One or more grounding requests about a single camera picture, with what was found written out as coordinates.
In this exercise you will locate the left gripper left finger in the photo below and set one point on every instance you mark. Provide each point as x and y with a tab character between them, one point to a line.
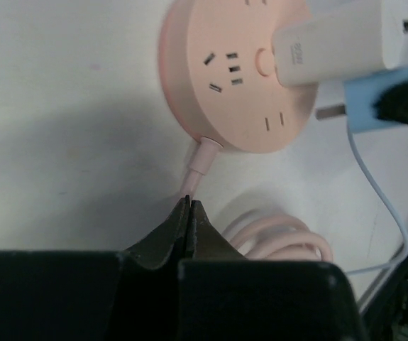
96	295

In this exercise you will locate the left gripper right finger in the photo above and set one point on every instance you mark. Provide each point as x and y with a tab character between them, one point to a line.
237	299

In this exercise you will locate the blue charger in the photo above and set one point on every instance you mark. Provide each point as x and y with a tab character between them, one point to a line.
360	94

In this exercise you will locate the white USB charger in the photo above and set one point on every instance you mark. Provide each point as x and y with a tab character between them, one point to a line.
355	39

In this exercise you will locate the pink round power strip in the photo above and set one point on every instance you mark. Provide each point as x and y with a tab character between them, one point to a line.
218	73

